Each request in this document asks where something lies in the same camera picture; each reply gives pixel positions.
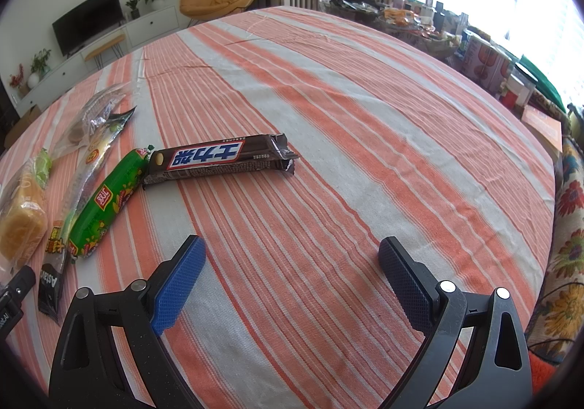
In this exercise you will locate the person's orange fleece trousers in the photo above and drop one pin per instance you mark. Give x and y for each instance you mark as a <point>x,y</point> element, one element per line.
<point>540,370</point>

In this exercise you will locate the black television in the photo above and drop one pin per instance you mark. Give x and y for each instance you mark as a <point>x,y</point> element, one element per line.
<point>86,21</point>

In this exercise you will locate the wooden bench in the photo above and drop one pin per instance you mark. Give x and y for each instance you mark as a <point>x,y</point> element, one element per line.
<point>106,44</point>

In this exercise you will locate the yellow bread packet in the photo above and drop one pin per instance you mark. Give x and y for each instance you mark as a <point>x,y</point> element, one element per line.
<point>23,217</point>

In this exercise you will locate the long black-ended snack packet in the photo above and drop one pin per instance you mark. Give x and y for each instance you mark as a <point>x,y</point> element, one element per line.
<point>52,286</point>

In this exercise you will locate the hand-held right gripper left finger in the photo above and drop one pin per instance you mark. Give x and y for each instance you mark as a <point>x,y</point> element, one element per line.
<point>175,286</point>

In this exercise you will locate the orange striped tablecloth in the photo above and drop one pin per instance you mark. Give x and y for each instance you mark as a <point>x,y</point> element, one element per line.
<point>342,140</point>

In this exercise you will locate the red flowers in vase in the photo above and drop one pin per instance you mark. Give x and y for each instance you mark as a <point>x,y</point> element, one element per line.
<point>18,79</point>

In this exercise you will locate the white television cabinet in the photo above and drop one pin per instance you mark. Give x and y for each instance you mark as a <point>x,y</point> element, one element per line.
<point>150,26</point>

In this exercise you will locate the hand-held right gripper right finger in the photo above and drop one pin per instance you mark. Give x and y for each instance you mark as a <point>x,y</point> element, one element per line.
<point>406,286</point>

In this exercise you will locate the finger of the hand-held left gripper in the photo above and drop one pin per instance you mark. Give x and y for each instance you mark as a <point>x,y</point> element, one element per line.
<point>23,281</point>

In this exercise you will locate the clear biscuit packet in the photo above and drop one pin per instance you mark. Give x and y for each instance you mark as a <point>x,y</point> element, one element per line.
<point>82,126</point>

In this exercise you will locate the floral cloth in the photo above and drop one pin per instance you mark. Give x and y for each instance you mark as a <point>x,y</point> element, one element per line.
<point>565,245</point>

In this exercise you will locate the green cloth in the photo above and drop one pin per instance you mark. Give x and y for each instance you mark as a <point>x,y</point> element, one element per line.
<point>543,78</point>

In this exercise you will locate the group of cans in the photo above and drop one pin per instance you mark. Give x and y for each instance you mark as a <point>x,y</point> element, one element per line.
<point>488,64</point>

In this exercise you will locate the brown chocolate bar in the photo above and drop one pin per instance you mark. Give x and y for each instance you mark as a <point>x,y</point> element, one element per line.
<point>214,159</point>

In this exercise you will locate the window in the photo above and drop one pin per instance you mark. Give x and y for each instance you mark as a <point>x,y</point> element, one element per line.
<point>538,3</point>

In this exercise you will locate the green sausage packet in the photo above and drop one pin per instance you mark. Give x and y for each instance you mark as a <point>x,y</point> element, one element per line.
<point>105,208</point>

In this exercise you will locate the book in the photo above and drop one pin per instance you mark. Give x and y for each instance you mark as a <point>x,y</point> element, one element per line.
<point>543,128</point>

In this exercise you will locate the small potted plant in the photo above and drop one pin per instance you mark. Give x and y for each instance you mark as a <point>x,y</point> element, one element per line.
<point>133,7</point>

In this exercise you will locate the wicker basket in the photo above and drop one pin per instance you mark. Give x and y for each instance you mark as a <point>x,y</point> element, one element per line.
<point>424,37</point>

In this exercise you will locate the plant in white vase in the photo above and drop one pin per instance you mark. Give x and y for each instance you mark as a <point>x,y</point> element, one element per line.
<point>39,67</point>

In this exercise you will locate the brown cardboard box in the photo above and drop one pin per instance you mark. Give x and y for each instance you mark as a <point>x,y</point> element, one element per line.
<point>23,124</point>

